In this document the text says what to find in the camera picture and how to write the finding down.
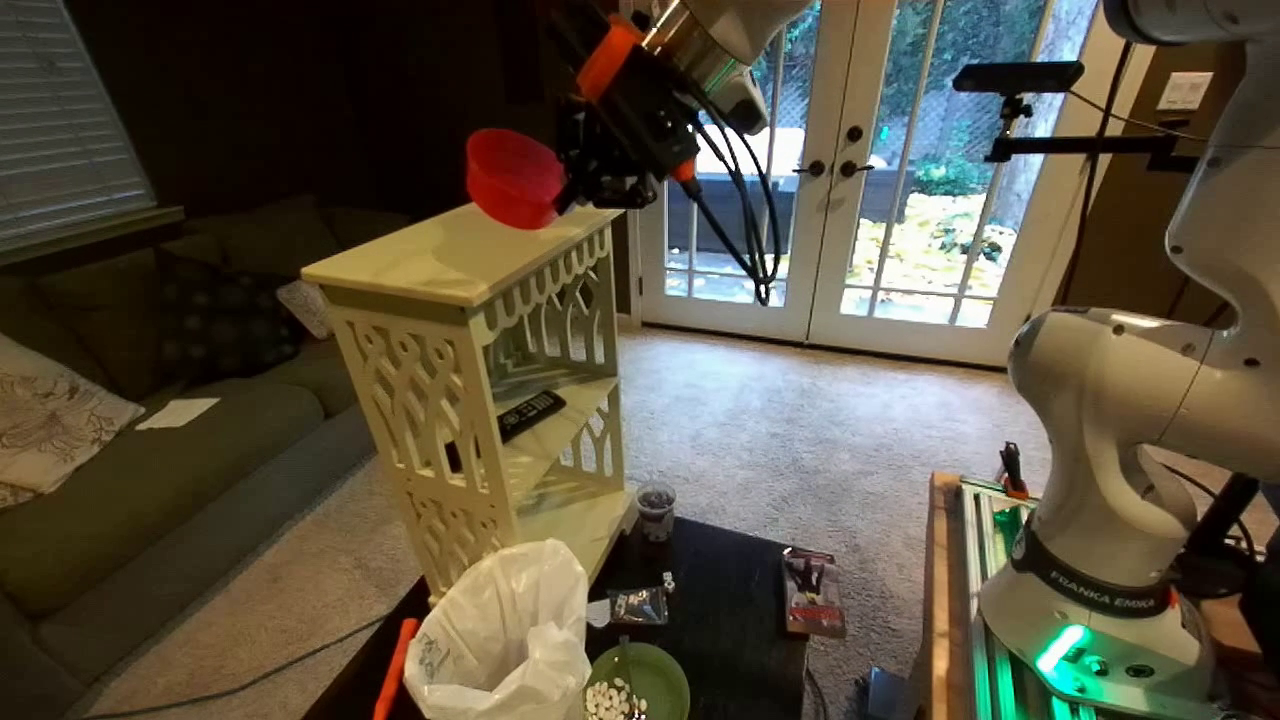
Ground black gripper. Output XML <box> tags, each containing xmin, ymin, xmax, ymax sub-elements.
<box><xmin>556</xmin><ymin>54</ymin><xmax>697</xmax><ymax>208</ymax></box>

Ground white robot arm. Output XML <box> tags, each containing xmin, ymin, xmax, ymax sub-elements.
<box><xmin>975</xmin><ymin>0</ymin><xmax>1280</xmax><ymax>720</ymax></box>

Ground white ornate shelf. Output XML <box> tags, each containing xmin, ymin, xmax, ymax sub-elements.
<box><xmin>303</xmin><ymin>206</ymin><xmax>633</xmax><ymax>595</ymax></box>

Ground green bowl with pills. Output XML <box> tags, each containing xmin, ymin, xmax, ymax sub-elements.
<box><xmin>584</xmin><ymin>642</ymin><xmax>694</xmax><ymax>720</ymax></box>

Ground black remote control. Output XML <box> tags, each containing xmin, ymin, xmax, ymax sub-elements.
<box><xmin>495</xmin><ymin>394</ymin><xmax>565</xmax><ymax>446</ymax></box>

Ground white french doors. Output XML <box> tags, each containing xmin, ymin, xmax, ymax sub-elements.
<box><xmin>633</xmin><ymin>0</ymin><xmax>1140</xmax><ymax>367</ymax></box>

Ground paper cup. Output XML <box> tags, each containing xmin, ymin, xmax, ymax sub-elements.
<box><xmin>637</xmin><ymin>493</ymin><xmax>676</xmax><ymax>544</ymax></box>

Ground green sofa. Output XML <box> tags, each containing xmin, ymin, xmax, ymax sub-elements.
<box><xmin>0</xmin><ymin>195</ymin><xmax>373</xmax><ymax>720</ymax></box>

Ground patterned throw pillow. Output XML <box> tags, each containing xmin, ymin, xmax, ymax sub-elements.
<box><xmin>158</xmin><ymin>251</ymin><xmax>303</xmax><ymax>387</ymax></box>

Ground small clear plastic bag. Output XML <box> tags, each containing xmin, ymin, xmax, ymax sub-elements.
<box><xmin>608</xmin><ymin>588</ymin><xmax>671</xmax><ymax>627</ymax></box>

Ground black coffee table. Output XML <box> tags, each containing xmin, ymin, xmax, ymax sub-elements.
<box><xmin>300</xmin><ymin>516</ymin><xmax>856</xmax><ymax>720</ymax></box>

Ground magazine with red cover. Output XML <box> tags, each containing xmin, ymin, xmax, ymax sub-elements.
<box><xmin>781</xmin><ymin>550</ymin><xmax>849</xmax><ymax>642</ymax></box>

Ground white plastic jug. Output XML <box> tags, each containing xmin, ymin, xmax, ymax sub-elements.
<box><xmin>403</xmin><ymin>539</ymin><xmax>594</xmax><ymax>720</ymax></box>

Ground white paper sheet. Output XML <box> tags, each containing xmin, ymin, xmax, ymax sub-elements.
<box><xmin>136</xmin><ymin>396</ymin><xmax>221</xmax><ymax>434</ymax></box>

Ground window blinds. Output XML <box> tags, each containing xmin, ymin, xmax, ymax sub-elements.
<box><xmin>0</xmin><ymin>0</ymin><xmax>158</xmax><ymax>251</ymax></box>

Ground camera on tripod arm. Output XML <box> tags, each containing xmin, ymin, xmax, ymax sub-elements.
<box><xmin>953</xmin><ymin>61</ymin><xmax>1192</xmax><ymax>172</ymax></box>

